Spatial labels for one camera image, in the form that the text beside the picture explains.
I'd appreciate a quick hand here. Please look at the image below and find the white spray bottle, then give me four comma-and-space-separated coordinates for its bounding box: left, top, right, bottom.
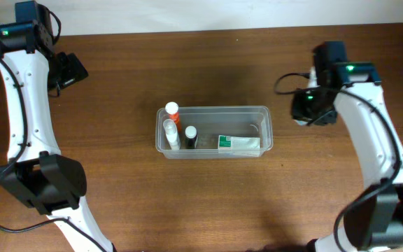
163, 119, 181, 151

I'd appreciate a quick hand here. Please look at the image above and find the orange tablet tube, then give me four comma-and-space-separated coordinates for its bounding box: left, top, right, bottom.
164, 101, 181, 132

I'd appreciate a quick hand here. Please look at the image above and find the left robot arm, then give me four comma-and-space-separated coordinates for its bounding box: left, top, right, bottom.
0, 1, 115, 251

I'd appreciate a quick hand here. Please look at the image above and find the clear plastic container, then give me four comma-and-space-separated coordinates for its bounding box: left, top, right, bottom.
155, 106, 274, 159

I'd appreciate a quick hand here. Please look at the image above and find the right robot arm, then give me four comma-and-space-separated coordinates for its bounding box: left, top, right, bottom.
291, 41, 403, 251

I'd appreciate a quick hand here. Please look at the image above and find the dark bottle white cap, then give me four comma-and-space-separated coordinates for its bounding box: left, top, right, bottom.
185, 125, 198, 149

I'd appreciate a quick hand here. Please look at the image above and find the white green medicine box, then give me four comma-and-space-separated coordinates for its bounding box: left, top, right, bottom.
218, 135, 260, 157

